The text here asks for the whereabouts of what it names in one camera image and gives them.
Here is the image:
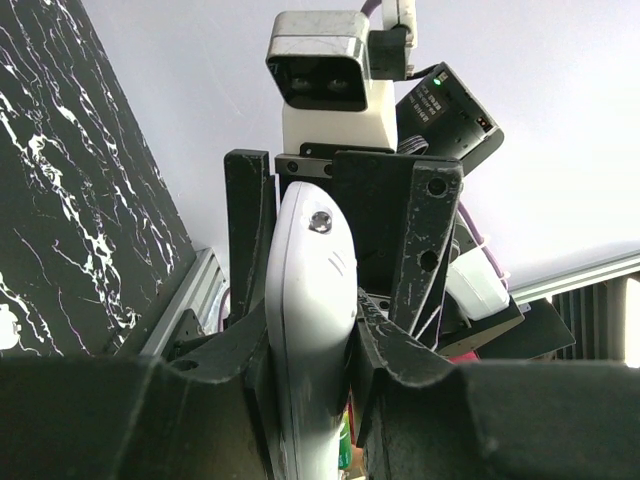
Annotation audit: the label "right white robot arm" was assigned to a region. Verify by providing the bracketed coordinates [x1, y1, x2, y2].
[275, 63, 575, 358]

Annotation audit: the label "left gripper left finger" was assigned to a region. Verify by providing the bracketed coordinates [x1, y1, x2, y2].
[1, 306, 274, 479]

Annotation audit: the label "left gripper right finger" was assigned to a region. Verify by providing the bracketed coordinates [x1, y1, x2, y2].
[351, 295, 639, 479]

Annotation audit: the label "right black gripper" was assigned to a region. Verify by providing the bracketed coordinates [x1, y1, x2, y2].
[224, 144, 463, 335]

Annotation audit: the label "white remote control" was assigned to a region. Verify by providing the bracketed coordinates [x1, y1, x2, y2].
[264, 181, 358, 479]

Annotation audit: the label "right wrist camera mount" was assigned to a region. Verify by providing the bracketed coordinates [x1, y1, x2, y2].
[266, 10, 398, 154]

